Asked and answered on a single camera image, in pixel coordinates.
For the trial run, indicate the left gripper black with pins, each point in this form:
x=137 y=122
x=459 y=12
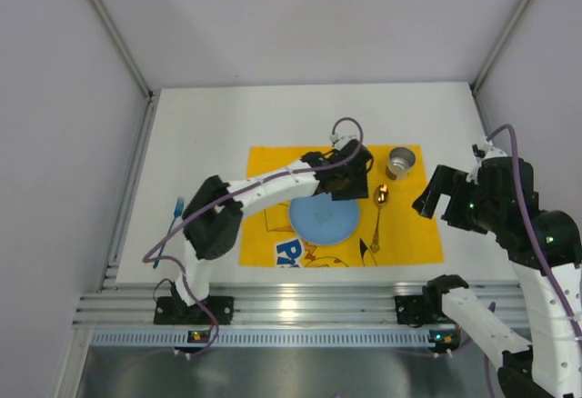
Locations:
x=351 y=186

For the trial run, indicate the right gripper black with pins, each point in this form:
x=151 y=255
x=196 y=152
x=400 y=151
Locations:
x=453 y=195

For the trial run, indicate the gold spoon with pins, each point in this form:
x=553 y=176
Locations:
x=381 y=197

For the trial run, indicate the metal cup brown base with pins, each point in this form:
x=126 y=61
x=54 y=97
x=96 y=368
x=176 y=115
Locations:
x=400 y=162

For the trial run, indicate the light blue plate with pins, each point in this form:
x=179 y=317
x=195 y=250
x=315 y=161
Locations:
x=322 y=221

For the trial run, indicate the yellow Pikachu cloth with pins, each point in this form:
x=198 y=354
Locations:
x=268 y=240

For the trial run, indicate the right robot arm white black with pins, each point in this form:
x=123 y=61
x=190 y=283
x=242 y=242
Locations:
x=544 y=249

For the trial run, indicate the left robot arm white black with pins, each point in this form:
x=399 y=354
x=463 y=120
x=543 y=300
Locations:
x=214 y=215

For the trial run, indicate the blue fork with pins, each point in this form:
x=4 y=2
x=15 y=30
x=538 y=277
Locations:
x=177 y=214

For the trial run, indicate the aluminium mounting rail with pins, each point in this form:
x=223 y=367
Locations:
x=298 y=297

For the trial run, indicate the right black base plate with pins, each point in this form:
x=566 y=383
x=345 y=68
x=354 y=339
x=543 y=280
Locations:
x=413 y=310

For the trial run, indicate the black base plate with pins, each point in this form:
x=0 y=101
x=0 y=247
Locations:
x=413 y=310
x=169 y=311

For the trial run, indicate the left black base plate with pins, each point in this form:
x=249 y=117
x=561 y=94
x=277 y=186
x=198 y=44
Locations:
x=169 y=311

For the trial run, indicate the right frame post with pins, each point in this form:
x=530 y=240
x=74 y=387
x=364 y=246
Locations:
x=506 y=33

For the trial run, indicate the frame post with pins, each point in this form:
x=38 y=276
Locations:
x=116 y=38
x=506 y=33

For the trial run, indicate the slotted cable duct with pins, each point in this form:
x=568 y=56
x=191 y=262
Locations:
x=318 y=338

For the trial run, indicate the left frame post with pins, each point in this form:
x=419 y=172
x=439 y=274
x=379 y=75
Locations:
x=116 y=38

